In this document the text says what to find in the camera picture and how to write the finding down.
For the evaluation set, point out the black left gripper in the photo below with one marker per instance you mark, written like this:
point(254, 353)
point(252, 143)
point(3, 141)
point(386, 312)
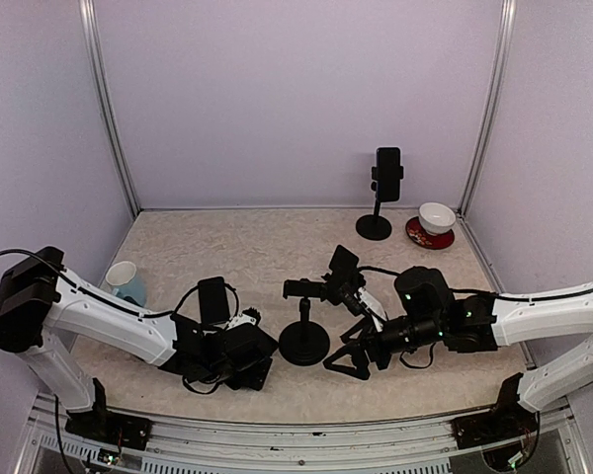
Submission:
point(245, 378)

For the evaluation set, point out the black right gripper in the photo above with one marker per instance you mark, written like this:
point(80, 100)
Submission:
point(369, 340)

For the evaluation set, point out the black round-base pole stand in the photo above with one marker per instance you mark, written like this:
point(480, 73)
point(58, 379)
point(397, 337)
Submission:
point(374, 227)

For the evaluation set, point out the blue-edged black smartphone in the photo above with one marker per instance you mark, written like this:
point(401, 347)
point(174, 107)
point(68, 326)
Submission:
point(389, 173)

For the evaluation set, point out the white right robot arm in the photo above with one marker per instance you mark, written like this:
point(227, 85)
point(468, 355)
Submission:
point(468, 321)

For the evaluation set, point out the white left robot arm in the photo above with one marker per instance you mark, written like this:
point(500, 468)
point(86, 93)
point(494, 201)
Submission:
point(40, 296)

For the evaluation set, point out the black folding phone stand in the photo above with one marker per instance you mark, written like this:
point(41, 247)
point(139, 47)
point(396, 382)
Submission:
point(344, 279)

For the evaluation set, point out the black smartphone blue edge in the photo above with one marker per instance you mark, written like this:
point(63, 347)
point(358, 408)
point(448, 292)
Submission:
point(214, 308)

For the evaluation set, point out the red round saucer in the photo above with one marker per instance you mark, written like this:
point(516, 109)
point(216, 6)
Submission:
point(419, 236)

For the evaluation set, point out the light blue mug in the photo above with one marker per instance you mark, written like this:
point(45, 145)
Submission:
point(125, 283)

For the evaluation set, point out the white ceramic bowl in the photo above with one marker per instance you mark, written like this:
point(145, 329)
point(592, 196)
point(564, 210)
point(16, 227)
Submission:
point(436, 218)

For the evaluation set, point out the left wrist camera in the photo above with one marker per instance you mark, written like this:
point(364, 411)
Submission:
point(247, 316)

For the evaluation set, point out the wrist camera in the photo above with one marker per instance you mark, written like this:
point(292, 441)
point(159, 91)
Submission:
point(360, 302)
point(247, 316)

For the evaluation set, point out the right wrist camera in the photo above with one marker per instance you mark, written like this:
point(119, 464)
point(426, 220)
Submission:
point(360, 302)

